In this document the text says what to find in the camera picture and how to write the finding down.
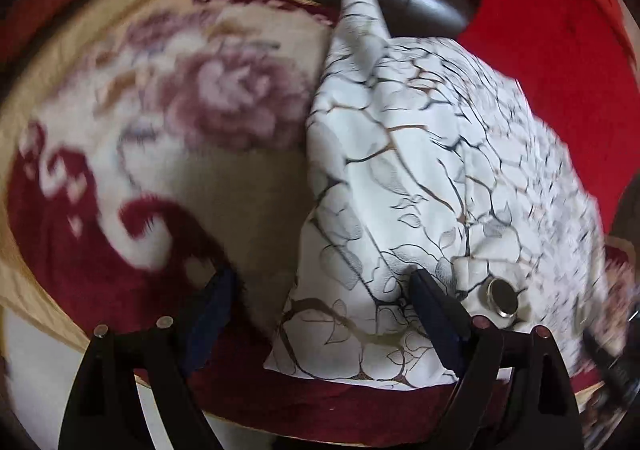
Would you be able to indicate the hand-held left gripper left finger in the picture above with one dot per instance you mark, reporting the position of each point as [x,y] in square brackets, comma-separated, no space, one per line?
[207,325]

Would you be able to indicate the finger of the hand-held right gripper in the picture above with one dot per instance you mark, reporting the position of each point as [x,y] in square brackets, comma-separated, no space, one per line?
[607,360]

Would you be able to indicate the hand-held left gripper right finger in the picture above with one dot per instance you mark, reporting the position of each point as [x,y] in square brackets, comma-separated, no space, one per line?
[440,325]

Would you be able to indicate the white leaf-pattern pillow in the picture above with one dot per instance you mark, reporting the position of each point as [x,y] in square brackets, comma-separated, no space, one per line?
[425,155]

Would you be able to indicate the floral maroon sofa mat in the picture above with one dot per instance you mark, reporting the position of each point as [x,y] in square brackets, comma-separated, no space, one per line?
[150,140]

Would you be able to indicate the red cushion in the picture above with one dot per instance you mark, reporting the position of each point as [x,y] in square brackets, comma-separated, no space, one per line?
[545,40]

